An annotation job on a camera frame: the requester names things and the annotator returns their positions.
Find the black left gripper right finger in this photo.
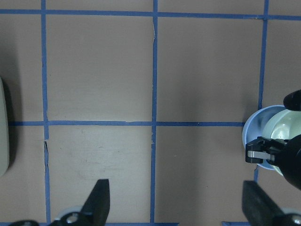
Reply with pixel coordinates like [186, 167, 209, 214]
[242, 181, 301, 226]

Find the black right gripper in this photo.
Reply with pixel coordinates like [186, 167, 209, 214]
[245, 90, 301, 189]

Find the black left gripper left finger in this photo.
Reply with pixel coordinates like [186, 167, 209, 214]
[7, 178, 111, 226]

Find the blue plastic bowl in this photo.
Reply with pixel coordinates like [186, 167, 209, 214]
[242, 105, 286, 170]

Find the cream and chrome toaster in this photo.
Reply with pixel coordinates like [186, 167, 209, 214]
[0, 78, 10, 177]

